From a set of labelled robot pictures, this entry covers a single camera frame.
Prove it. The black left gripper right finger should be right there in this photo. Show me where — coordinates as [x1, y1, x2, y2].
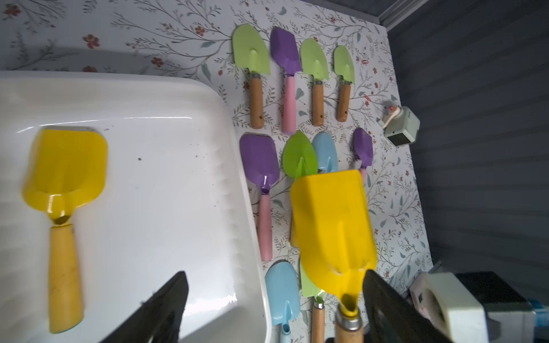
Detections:
[363, 270, 450, 342]

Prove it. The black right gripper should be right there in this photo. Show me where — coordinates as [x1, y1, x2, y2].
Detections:
[409, 272, 548, 342]

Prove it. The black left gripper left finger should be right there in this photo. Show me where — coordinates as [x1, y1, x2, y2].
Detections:
[103, 271, 189, 342]

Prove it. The green shovel wooden handle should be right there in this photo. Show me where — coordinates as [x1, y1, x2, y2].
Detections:
[334, 46, 355, 122]
[232, 24, 270, 129]
[299, 261, 327, 343]

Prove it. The yellow shovel wooden handle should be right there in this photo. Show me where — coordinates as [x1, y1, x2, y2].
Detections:
[290, 170, 378, 342]

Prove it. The blue shovel blue handle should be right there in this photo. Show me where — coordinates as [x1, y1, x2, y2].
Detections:
[265, 260, 300, 343]

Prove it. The light blue shovel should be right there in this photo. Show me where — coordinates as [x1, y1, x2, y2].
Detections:
[313, 132, 339, 174]

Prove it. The green shovel yellow handle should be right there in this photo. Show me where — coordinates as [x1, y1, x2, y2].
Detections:
[282, 131, 318, 181]

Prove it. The purple shovel pink handle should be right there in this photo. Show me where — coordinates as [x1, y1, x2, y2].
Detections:
[270, 27, 302, 136]
[240, 133, 280, 262]

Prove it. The green shovel brown handle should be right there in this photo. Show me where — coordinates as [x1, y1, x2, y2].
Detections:
[300, 38, 328, 127]

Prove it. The white plastic storage box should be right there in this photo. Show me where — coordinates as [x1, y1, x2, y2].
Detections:
[1, 71, 272, 342]

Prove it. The pale green tape dispenser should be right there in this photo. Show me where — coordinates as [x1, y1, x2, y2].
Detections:
[377, 101, 420, 147]

